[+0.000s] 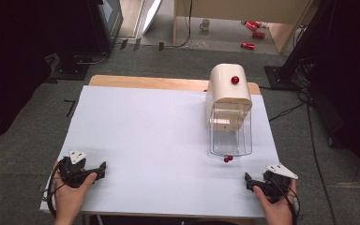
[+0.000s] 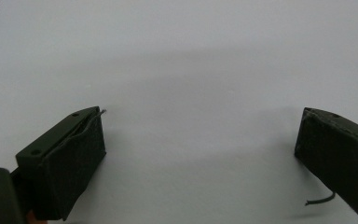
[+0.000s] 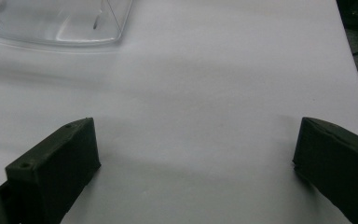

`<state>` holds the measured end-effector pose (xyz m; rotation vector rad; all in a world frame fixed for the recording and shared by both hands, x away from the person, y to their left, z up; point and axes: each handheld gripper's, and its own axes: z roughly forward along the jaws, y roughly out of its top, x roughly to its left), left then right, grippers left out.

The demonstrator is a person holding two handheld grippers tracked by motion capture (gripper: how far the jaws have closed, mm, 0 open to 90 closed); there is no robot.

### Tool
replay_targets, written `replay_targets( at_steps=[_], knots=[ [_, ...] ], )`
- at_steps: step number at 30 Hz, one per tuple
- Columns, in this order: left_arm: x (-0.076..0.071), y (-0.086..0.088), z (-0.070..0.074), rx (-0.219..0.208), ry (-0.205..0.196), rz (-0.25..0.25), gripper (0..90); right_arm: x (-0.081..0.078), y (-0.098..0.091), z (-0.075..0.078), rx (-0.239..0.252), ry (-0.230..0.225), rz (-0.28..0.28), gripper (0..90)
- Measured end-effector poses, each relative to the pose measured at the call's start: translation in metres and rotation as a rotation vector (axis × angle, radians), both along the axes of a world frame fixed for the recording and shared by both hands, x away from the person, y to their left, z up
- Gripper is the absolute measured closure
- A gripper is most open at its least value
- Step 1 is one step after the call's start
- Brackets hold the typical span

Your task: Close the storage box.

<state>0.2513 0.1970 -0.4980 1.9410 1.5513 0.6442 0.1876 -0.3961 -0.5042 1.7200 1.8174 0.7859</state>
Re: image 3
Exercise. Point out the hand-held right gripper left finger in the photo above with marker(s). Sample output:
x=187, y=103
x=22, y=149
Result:
x=52, y=174

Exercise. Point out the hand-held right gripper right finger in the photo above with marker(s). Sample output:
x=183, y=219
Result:
x=338, y=168

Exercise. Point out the clear plastic container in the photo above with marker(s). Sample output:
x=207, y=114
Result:
x=59, y=21

